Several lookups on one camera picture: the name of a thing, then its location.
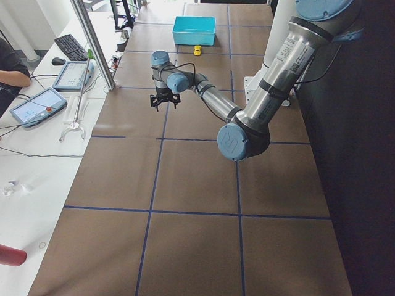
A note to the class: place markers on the lower teach pendant tablet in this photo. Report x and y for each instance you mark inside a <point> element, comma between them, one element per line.
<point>39,108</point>

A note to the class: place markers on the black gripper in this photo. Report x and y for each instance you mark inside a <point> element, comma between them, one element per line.
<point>162,92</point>

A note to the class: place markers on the light blue plastic bin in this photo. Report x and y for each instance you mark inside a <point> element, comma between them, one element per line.
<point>194,30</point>

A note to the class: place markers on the teach pendant tablet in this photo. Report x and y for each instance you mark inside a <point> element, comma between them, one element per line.
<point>70,77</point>
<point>39,108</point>

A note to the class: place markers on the red fire extinguisher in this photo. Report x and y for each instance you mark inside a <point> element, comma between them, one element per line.
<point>11,256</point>

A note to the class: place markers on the yellow beetle toy car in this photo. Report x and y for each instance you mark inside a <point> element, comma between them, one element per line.
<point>197,50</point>

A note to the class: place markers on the seated person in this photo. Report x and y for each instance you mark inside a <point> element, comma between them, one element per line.
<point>14,75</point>

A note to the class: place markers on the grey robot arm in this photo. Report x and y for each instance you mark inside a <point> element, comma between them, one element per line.
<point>299,29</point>

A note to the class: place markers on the black computer mouse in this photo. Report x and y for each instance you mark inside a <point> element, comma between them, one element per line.
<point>58,61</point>

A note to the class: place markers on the black keyboard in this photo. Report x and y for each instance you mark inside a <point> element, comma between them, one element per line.
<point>71,48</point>

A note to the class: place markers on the aluminium frame post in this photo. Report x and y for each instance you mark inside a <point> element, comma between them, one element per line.
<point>93,42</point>

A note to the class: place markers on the green handled reacher grabber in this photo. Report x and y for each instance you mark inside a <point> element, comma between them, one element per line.
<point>75,126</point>

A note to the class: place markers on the upper teach pendant tablet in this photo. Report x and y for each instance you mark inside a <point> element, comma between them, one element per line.
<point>70,77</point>

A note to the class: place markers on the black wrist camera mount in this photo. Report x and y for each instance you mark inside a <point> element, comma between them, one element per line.
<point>156,101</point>

